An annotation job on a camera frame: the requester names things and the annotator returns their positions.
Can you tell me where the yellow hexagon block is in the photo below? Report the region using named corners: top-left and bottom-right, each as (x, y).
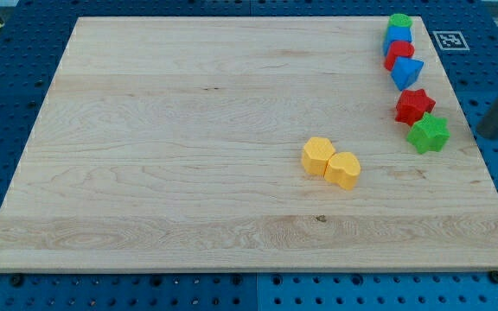
top-left (301, 136), bottom-right (335, 176)

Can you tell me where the blue cube block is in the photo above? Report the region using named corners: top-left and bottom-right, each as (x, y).
top-left (382, 26), bottom-right (412, 56)

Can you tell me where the yellow heart block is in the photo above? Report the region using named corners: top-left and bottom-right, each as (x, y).
top-left (324, 152), bottom-right (361, 190)

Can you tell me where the red star block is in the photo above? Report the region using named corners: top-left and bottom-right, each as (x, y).
top-left (395, 89), bottom-right (436, 126)

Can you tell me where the red cylinder block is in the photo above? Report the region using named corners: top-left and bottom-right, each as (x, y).
top-left (384, 41), bottom-right (415, 71)

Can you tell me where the white fiducial marker tag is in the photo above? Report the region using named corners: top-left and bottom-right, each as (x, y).
top-left (433, 30), bottom-right (469, 51)

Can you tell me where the wooden board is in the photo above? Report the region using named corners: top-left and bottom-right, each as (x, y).
top-left (0, 16), bottom-right (498, 274)

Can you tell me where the blue triangle block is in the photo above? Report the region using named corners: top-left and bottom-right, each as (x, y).
top-left (391, 57), bottom-right (424, 91)

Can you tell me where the green star block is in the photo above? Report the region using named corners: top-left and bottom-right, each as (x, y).
top-left (406, 112), bottom-right (450, 154)

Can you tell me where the green cylinder block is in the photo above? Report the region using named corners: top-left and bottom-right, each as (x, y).
top-left (388, 13), bottom-right (413, 28)

